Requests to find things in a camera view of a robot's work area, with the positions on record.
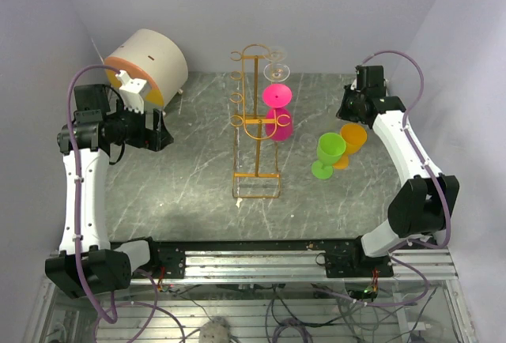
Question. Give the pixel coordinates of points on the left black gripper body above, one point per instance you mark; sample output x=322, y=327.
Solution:
x=136, y=133

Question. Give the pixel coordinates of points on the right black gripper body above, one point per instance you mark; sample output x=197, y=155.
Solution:
x=349, y=107

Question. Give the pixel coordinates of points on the orange plastic goblet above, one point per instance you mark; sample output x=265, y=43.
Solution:
x=354, y=136

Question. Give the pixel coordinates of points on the magenta plastic goblet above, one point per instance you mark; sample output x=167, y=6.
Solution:
x=277, y=97

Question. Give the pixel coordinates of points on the clear flute wine glass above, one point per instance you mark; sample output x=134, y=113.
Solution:
x=276, y=72

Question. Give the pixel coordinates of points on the clear round wine glass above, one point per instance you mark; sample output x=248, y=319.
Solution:
x=275, y=54

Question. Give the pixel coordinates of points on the clear glass tumbler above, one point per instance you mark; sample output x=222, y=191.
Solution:
x=308, y=143

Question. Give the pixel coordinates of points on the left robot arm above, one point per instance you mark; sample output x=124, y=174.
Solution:
x=85, y=145

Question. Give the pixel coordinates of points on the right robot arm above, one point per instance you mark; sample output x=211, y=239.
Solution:
x=421, y=211

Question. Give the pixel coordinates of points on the green plastic goblet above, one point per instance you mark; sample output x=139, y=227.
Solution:
x=331, y=146

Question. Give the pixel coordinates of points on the cream round drawer box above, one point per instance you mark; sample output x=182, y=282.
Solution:
x=153, y=57

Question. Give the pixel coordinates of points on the grey fuzzy ball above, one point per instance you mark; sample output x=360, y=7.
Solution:
x=217, y=330

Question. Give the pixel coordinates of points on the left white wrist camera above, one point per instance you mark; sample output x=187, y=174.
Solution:
x=133, y=91

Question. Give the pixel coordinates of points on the gold wire wine glass rack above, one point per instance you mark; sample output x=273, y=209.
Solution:
x=250, y=118

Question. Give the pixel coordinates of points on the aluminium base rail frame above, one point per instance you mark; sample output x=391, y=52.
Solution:
x=264, y=261

